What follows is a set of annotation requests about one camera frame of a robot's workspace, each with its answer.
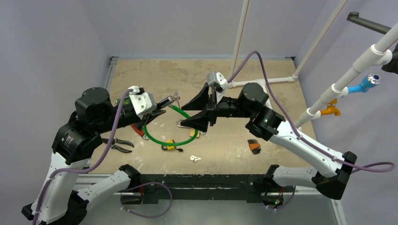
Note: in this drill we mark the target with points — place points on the white pvc pipe frame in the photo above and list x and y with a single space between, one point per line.
376 54

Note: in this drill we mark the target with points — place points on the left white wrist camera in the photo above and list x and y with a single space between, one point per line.
142 101

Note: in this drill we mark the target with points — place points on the black overhead bar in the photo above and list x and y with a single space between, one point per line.
355 18

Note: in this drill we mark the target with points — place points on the orange faucet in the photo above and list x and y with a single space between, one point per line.
331 109

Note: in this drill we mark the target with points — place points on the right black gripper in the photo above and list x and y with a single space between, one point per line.
211 108

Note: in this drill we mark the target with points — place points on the red adjustable wrench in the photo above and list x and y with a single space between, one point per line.
140 132

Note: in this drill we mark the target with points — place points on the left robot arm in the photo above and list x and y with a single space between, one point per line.
80 146

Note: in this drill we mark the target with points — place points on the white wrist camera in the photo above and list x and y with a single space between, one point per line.
142 101
218 83

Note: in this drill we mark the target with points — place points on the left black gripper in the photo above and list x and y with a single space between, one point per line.
147 117

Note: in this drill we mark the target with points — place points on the black pliers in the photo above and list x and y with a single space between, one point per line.
116 145

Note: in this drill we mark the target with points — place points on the blue faucet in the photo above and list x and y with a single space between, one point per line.
368 82

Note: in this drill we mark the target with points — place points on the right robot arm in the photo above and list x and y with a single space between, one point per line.
329 170

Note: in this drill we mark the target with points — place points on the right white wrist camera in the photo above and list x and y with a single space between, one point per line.
218 83

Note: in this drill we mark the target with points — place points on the orange hex key set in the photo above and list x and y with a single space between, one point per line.
254 146

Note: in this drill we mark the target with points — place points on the green cable lock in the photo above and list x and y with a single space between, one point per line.
173 106

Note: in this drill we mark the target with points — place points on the small yellow padlock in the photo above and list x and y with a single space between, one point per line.
169 147

